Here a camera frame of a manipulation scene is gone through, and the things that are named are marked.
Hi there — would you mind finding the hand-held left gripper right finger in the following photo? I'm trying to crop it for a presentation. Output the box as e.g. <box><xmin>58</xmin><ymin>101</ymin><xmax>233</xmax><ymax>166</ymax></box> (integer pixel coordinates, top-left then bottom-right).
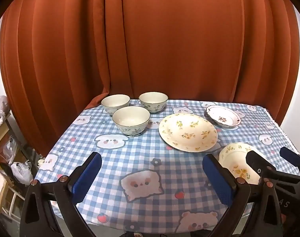
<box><xmin>202</xmin><ymin>153</ymin><xmax>284</xmax><ymax>237</ymax></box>

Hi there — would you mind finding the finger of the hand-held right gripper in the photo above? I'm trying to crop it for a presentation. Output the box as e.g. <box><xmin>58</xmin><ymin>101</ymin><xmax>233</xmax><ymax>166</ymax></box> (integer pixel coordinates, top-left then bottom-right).
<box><xmin>280</xmin><ymin>146</ymin><xmax>300</xmax><ymax>178</ymax></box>
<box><xmin>246</xmin><ymin>150</ymin><xmax>300</xmax><ymax>185</ymax></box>

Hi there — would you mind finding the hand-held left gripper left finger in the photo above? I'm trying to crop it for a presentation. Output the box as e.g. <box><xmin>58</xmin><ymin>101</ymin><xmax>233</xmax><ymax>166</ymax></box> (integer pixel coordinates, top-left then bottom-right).
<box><xmin>20</xmin><ymin>152</ymin><xmax>102</xmax><ymax>237</ymax></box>

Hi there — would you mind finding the medium yellow flower plate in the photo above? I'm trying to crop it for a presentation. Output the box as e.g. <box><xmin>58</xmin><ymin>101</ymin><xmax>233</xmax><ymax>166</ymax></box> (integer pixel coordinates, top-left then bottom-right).
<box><xmin>218</xmin><ymin>143</ymin><xmax>264</xmax><ymax>185</ymax></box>

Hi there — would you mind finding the large yellow flower plate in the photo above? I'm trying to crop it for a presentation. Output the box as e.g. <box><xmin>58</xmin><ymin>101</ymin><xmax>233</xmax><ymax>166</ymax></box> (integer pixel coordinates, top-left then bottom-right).
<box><xmin>158</xmin><ymin>113</ymin><xmax>219</xmax><ymax>153</ymax></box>

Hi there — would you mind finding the small white red-patterned plate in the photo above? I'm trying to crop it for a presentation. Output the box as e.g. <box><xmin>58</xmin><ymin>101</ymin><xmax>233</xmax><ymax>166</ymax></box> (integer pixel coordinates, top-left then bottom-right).
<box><xmin>205</xmin><ymin>105</ymin><xmax>242</xmax><ymax>128</ymax></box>

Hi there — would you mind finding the white floral bowl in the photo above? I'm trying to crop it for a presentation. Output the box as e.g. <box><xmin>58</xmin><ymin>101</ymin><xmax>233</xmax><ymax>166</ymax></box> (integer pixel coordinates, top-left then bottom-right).
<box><xmin>101</xmin><ymin>94</ymin><xmax>131</xmax><ymax>115</ymax></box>
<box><xmin>139</xmin><ymin>92</ymin><xmax>168</xmax><ymax>114</ymax></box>
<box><xmin>112</xmin><ymin>106</ymin><xmax>151</xmax><ymax>136</ymax></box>

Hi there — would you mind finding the white plastic bag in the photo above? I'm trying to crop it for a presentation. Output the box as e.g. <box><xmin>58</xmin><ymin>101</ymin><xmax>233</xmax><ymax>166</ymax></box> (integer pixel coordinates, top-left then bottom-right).
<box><xmin>11</xmin><ymin>162</ymin><xmax>34</xmax><ymax>185</ymax></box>

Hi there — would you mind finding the blue checked printed tablecloth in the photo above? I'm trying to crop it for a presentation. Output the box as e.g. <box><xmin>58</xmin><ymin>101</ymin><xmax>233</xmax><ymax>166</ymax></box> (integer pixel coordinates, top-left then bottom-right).
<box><xmin>33</xmin><ymin>99</ymin><xmax>300</xmax><ymax>232</ymax></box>

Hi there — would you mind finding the clear plastic bag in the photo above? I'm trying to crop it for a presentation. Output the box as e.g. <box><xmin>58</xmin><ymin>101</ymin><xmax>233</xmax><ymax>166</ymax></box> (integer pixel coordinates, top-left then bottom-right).
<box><xmin>3</xmin><ymin>136</ymin><xmax>19</xmax><ymax>165</ymax></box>

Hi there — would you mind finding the wooden shelf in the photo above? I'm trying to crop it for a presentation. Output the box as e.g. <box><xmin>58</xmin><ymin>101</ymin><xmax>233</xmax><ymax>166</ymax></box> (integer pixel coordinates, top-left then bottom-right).
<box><xmin>0</xmin><ymin>114</ymin><xmax>39</xmax><ymax>178</ymax></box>

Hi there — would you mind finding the orange curtain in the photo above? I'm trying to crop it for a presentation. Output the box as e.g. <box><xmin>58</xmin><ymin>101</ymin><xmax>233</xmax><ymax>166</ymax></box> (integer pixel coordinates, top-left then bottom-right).
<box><xmin>0</xmin><ymin>0</ymin><xmax>300</xmax><ymax>158</ymax></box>

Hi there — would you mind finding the wooden frame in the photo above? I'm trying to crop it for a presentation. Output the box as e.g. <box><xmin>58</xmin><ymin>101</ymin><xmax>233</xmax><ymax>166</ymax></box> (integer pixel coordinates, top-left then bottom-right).
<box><xmin>0</xmin><ymin>171</ymin><xmax>25</xmax><ymax>218</ymax></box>

